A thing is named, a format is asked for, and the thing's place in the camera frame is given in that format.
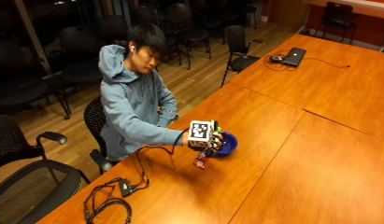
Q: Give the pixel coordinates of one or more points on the black chair with armrests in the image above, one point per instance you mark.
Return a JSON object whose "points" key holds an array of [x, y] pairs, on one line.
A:
{"points": [[238, 46]]}

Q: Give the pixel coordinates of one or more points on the black armchair with curved frame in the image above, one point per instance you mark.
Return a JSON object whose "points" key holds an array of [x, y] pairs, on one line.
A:
{"points": [[38, 193]]}

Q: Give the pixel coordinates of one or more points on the red snack packet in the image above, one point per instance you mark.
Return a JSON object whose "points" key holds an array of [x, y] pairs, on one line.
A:
{"points": [[201, 162]]}

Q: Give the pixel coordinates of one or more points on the small black hub box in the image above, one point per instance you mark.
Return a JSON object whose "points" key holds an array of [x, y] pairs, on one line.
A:
{"points": [[126, 188]]}

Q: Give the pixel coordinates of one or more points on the blue bowl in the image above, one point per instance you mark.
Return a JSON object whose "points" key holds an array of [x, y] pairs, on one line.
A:
{"points": [[229, 145]]}

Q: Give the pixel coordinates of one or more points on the black laptop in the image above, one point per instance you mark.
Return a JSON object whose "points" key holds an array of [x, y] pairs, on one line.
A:
{"points": [[294, 56]]}

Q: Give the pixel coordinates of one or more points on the white cube with black markers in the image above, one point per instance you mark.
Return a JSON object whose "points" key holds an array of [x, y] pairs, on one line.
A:
{"points": [[200, 133]]}

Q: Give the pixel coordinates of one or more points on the black power adapter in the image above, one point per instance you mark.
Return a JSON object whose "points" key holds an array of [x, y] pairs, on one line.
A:
{"points": [[277, 58]]}

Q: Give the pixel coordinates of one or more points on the person in grey-blue hoodie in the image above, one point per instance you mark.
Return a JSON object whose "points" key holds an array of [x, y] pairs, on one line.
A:
{"points": [[131, 105]]}

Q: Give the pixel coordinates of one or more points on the black mesh office chair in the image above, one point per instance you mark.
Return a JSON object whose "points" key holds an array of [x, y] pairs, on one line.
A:
{"points": [[97, 124]]}

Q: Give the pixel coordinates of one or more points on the black armchair with padded armrest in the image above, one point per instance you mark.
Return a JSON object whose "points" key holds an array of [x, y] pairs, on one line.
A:
{"points": [[11, 140]]}

